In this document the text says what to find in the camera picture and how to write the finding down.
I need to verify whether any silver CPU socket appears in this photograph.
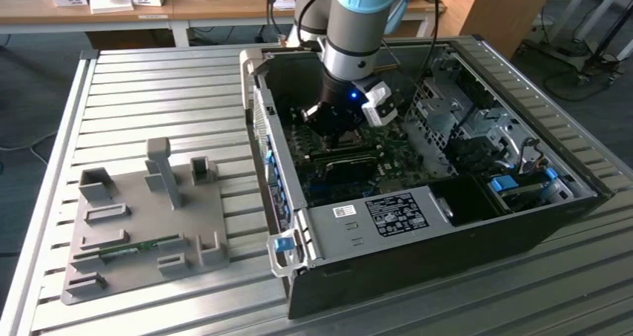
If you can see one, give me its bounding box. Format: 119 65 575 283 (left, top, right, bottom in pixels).
316 126 367 152

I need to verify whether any black graphics card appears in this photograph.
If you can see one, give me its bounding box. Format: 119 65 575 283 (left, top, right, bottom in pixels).
320 157 379 187

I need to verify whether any green PC motherboard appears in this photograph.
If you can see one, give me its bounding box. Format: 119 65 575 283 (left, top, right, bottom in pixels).
283 104 440 208

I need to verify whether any silver metal drive cage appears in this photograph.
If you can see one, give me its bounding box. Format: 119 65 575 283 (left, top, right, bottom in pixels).
403 48 525 179

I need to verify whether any wooden desk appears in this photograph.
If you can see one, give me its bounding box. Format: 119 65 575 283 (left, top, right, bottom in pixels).
171 0 449 48
0 0 175 48

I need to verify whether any grey power supply unit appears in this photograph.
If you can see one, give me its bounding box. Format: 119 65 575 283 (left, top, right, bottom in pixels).
295 186 455 269

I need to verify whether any blue disk carrier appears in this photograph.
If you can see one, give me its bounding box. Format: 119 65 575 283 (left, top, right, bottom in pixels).
488 175 520 195

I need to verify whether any wooden cabinet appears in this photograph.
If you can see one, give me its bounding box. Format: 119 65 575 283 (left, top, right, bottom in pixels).
412 0 563 61

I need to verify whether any pale blue carrier strip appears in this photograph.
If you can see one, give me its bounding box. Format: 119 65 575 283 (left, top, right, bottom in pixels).
541 167 563 202

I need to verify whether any black open PC case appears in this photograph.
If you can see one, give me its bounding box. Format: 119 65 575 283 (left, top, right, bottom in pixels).
239 34 633 320

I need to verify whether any grey plastic parts rack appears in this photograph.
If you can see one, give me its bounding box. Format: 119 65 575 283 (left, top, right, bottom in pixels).
59 136 232 306

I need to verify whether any white box with round lid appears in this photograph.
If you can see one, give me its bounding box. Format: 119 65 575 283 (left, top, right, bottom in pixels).
88 0 136 15

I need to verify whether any black tripod stand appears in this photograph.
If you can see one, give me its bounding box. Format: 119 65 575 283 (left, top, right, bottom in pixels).
573 1 633 81

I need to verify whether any green RAM stick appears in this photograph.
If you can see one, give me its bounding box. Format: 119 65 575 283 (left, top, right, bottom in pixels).
98 235 179 259

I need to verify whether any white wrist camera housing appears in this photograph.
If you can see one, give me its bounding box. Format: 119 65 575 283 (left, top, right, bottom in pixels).
355 78 401 128

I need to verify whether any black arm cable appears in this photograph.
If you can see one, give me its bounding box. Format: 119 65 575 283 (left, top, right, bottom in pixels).
403 0 441 122

